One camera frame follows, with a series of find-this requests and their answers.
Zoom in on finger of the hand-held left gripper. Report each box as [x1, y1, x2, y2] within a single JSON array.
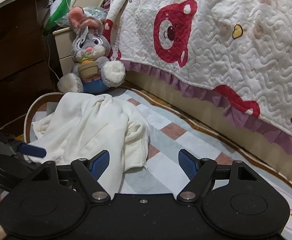
[[10, 141, 47, 159]]

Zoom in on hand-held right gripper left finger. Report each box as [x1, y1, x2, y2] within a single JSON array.
[[31, 150, 111, 204]]

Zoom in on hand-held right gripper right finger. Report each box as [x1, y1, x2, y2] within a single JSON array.
[[176, 149, 259, 204]]

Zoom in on white fleece garment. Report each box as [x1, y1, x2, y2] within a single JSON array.
[[31, 92, 150, 197]]

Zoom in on checkered pastel rug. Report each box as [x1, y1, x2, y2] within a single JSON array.
[[24, 85, 292, 240]]

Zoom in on dark wooden dresser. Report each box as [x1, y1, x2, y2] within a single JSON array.
[[0, 0, 62, 135]]

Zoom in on cream nightstand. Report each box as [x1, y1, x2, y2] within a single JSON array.
[[52, 26, 77, 80]]

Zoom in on white quilted bedspread red bears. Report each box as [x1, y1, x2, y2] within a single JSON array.
[[103, 0, 292, 155]]

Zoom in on grey plush bunny toy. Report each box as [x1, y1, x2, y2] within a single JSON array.
[[57, 7, 126, 94]]

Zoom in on green plastic bag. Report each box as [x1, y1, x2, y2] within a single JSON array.
[[42, 0, 73, 34]]

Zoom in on clear plastic wrap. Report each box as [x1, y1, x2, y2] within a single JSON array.
[[85, 5, 109, 21]]

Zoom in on white cable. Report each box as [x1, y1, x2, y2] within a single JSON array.
[[44, 34, 62, 80]]

